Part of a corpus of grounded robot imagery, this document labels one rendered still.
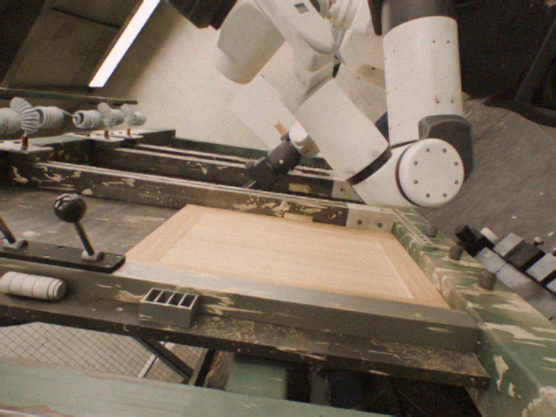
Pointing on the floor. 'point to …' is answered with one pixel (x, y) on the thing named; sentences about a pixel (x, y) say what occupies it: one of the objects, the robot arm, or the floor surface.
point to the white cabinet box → (263, 110)
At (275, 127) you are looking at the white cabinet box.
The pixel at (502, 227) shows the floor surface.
